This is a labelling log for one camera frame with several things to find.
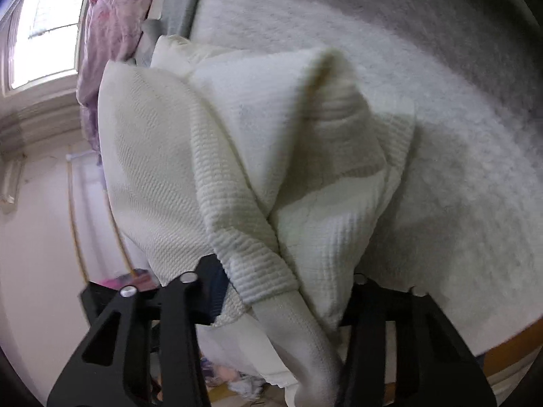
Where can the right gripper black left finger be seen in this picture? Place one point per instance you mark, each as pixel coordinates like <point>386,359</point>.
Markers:
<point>141,348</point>

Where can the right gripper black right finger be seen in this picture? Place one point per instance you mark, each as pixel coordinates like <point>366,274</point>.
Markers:
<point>434,366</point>

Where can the white knit sweater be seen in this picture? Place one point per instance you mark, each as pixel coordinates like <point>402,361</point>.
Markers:
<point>278,164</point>

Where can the pink box on floor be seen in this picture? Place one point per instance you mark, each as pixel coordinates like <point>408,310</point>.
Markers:
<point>141,279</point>

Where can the pink purple floral quilt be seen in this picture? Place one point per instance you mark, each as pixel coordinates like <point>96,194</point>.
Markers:
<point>113,29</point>

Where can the window with white frame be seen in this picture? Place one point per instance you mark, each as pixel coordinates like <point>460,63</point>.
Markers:
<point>42,43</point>

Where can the grey hoodie with drawstrings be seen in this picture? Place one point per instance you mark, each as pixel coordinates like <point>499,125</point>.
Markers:
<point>169,17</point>

